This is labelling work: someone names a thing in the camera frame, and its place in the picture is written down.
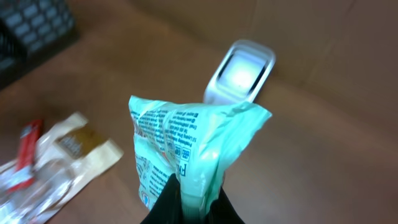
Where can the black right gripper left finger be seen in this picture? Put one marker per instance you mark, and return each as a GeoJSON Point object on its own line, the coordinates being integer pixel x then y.
{"type": "Point", "coordinates": [168, 207]}

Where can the red snack stick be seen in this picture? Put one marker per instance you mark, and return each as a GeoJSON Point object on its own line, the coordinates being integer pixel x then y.
{"type": "Point", "coordinates": [26, 155]}

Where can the grey plastic mesh basket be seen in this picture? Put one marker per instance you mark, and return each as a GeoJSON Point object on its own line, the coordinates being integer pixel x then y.
{"type": "Point", "coordinates": [32, 31]}

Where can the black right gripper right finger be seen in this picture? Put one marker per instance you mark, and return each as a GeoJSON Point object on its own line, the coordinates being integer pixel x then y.
{"type": "Point", "coordinates": [222, 211]}

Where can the white barcode scanner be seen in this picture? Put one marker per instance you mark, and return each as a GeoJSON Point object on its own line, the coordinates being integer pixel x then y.
{"type": "Point", "coordinates": [241, 74]}

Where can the beige Pantree snack pouch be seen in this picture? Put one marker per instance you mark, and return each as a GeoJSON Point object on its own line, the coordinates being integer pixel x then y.
{"type": "Point", "coordinates": [67, 158]}

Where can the teal wet wipes pack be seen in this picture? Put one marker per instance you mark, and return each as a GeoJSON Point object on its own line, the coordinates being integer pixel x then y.
{"type": "Point", "coordinates": [195, 142]}

